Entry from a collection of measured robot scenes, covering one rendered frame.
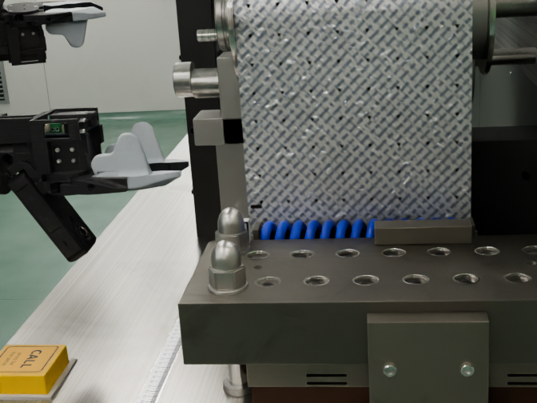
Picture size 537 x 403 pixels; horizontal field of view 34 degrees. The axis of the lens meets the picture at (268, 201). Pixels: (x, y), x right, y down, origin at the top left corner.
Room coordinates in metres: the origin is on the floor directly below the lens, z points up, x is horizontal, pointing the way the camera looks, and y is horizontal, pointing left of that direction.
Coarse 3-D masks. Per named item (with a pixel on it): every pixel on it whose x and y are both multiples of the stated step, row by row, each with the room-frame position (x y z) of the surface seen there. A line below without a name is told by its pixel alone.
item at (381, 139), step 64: (320, 64) 0.88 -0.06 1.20; (384, 64) 0.88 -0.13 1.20; (448, 64) 0.87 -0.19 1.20; (256, 128) 0.89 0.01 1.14; (320, 128) 0.88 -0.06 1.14; (384, 128) 0.88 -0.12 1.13; (448, 128) 0.87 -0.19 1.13; (256, 192) 0.89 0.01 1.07; (320, 192) 0.88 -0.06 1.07; (384, 192) 0.88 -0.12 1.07; (448, 192) 0.87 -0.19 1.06
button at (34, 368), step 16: (0, 352) 0.85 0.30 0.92; (16, 352) 0.84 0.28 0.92; (32, 352) 0.84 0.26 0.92; (48, 352) 0.84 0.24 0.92; (64, 352) 0.85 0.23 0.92; (0, 368) 0.81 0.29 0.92; (16, 368) 0.81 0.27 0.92; (32, 368) 0.81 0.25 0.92; (48, 368) 0.81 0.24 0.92; (64, 368) 0.84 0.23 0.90; (0, 384) 0.80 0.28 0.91; (16, 384) 0.79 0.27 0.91; (32, 384) 0.79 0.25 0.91; (48, 384) 0.80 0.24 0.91
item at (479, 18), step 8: (472, 0) 0.87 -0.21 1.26; (480, 0) 0.87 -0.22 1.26; (472, 8) 0.87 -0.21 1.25; (480, 8) 0.87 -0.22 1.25; (472, 16) 0.87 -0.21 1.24; (480, 16) 0.87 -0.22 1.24; (472, 24) 0.87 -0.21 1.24; (480, 24) 0.87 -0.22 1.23; (472, 32) 0.87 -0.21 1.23; (480, 32) 0.87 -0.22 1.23; (472, 40) 0.88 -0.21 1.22; (480, 40) 0.88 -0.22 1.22; (472, 48) 0.89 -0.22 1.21; (480, 48) 0.89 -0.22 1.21; (472, 56) 0.90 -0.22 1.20; (480, 56) 0.90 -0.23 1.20
